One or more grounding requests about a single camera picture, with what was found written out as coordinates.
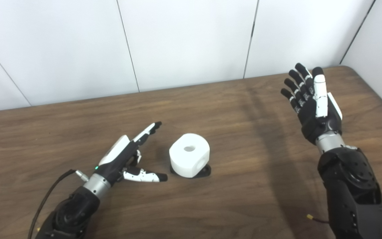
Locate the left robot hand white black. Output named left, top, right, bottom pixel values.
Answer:
left=93, top=121, right=168, bottom=187

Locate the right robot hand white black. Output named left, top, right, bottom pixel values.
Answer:
left=281, top=63, right=343, bottom=145

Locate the black plastic holder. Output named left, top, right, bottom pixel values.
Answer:
left=170, top=164, right=212, bottom=179

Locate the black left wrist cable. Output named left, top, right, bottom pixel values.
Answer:
left=28, top=169, right=89, bottom=239

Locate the small yellow wire connector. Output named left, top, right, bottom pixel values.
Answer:
left=306, top=214, right=329, bottom=223

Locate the round white plastic piece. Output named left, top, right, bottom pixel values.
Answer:
left=169, top=133, right=210, bottom=177

